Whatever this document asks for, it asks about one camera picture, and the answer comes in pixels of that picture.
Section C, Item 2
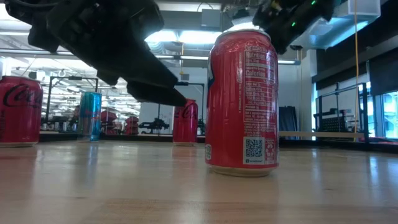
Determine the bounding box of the red storage bin stack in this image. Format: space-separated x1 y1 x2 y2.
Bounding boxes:
99 110 118 135
124 116 140 135

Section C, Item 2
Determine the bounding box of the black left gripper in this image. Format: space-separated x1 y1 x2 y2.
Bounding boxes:
46 0 188 108

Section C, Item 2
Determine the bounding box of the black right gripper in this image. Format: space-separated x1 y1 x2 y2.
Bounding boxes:
252 0 335 55

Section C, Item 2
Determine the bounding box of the blue silver energy drink can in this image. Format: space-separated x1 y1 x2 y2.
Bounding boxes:
77 91 103 142

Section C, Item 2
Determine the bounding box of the red Fanta soda can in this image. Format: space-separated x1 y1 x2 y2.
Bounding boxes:
204 29 280 178

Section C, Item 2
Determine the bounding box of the red black-script cola can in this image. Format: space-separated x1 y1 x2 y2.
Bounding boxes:
172 98 199 147
0 75 44 148

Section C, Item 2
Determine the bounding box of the black aluminium table frame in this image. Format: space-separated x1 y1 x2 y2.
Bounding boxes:
39 133 398 154

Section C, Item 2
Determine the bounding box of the black standing panel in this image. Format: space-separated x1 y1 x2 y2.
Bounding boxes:
279 106 299 140

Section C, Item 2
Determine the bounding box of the grey ceiling box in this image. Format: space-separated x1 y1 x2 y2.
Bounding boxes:
201 8 223 29

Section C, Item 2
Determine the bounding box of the person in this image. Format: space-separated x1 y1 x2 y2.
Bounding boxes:
68 105 80 131

